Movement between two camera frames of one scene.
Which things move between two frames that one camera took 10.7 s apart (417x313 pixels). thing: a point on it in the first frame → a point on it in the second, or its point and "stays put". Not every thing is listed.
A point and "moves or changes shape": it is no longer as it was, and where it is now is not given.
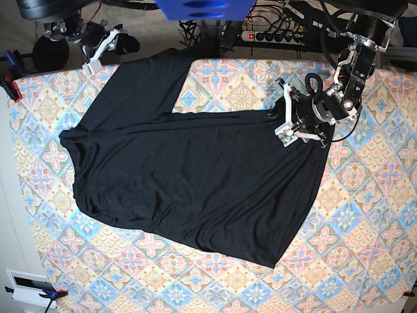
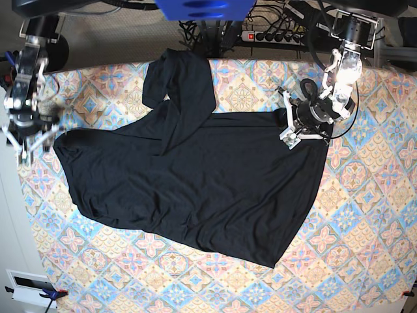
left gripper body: x=120 y=43 → x=25 y=138
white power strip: x=296 y=39 stays put
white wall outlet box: x=27 y=287 stays put
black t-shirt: x=221 y=181 moves or changes shape
